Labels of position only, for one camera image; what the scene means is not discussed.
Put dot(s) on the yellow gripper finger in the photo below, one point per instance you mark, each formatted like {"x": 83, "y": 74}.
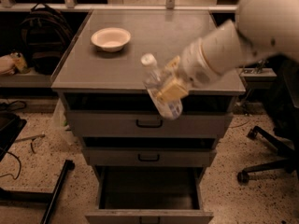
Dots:
{"x": 171, "y": 89}
{"x": 173, "y": 64}

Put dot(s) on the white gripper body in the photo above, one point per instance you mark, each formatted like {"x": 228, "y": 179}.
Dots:
{"x": 193, "y": 64}

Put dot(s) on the grey bottom drawer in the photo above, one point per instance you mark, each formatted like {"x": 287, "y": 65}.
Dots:
{"x": 149, "y": 195}

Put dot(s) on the clear plastic bottle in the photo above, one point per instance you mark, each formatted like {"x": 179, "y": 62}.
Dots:
{"x": 153, "y": 79}

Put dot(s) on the grey top drawer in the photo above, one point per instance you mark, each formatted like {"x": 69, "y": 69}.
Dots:
{"x": 134, "y": 115}

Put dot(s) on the small yellow bottle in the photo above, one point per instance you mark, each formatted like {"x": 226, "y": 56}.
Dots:
{"x": 20, "y": 62}

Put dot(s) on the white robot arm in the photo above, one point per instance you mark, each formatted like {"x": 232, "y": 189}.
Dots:
{"x": 260, "y": 29}

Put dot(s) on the grey drawer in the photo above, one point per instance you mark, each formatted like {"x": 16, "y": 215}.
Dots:
{"x": 134, "y": 115}
{"x": 145, "y": 151}
{"x": 149, "y": 195}

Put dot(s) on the white paper bowl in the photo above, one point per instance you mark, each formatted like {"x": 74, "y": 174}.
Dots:
{"x": 111, "y": 39}

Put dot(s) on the black table leg frame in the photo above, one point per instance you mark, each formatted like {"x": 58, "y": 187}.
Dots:
{"x": 49, "y": 198}

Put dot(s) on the dark backpack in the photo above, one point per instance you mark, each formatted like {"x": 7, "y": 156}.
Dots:
{"x": 46, "y": 34}

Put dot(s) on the white round object on shelf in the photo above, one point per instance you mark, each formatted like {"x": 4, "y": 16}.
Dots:
{"x": 7, "y": 66}

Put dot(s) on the grey drawer cabinet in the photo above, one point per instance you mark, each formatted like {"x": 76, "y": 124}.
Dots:
{"x": 163, "y": 33}

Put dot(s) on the grey middle drawer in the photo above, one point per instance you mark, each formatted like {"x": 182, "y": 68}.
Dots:
{"x": 145, "y": 151}

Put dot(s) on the metal clamp rod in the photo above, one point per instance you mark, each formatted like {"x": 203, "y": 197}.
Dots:
{"x": 260, "y": 66}

